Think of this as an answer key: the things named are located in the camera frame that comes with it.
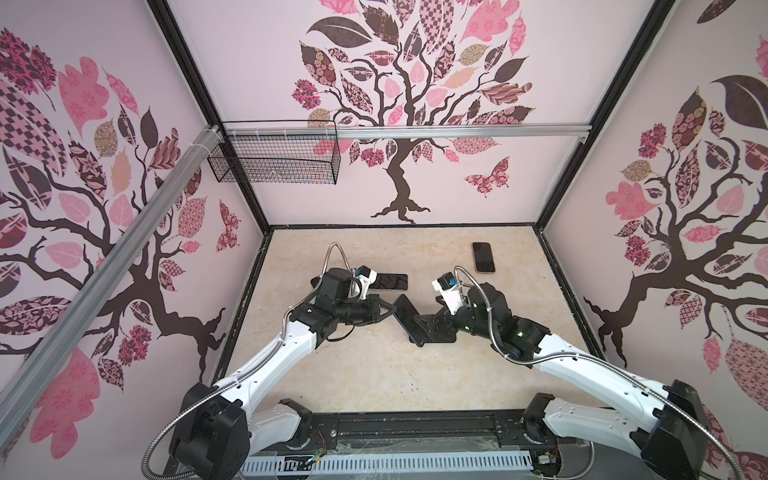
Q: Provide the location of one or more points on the black phone case horizontal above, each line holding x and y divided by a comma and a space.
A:
391, 281

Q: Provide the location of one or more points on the white slotted cable duct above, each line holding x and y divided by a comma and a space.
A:
375, 465

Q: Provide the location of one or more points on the black base frame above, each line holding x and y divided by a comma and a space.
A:
370, 429

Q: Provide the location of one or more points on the purple smartphone black screen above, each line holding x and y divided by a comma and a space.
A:
480, 255

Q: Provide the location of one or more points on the right metal flexible conduit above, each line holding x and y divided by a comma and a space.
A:
584, 358

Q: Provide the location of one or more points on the aluminium rail left diagonal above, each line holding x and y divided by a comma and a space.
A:
44, 363

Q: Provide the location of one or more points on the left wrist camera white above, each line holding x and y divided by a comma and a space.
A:
365, 277

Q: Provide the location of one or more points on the aluminium rail back horizontal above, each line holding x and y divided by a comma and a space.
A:
407, 132

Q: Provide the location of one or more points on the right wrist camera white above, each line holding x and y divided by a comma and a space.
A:
450, 291

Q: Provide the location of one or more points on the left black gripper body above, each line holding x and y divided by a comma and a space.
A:
359, 312

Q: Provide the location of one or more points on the black phone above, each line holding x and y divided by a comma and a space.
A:
406, 314

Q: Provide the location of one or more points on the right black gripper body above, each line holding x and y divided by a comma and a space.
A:
462, 321

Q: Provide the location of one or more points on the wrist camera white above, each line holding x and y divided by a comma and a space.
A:
365, 277
450, 291

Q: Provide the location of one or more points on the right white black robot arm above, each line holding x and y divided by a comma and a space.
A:
665, 425

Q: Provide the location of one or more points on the black wire basket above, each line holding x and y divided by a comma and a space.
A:
278, 151

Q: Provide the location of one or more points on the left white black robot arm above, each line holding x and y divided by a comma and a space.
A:
280, 424

